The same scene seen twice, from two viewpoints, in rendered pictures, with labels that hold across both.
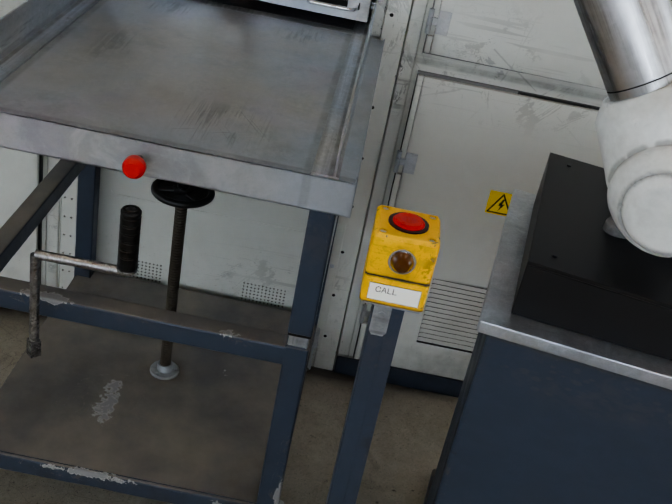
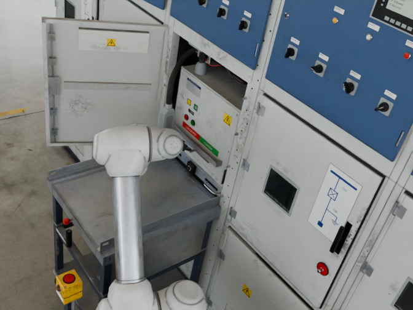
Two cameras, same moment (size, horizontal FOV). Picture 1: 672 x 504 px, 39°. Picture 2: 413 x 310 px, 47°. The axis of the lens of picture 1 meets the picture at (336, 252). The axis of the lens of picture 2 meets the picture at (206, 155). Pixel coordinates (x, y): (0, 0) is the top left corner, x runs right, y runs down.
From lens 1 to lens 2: 1.70 m
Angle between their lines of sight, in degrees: 38
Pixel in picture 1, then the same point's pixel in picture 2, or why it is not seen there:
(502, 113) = (248, 257)
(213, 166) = (82, 231)
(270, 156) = (96, 237)
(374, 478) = not seen: outside the picture
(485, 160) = (243, 271)
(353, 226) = (209, 267)
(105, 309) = (73, 252)
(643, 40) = (117, 266)
